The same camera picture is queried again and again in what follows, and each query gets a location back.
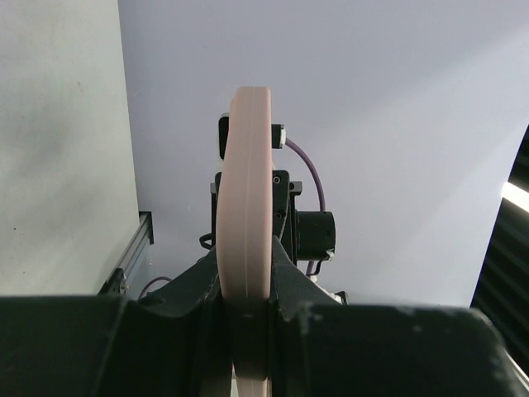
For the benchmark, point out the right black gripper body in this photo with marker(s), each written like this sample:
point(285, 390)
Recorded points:
point(306, 227)

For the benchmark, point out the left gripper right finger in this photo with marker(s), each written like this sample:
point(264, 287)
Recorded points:
point(323, 348)

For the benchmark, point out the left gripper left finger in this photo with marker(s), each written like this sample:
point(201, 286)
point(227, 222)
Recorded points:
point(173, 342)

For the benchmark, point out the phone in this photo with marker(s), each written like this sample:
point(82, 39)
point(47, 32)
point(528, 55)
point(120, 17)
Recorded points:
point(245, 294)

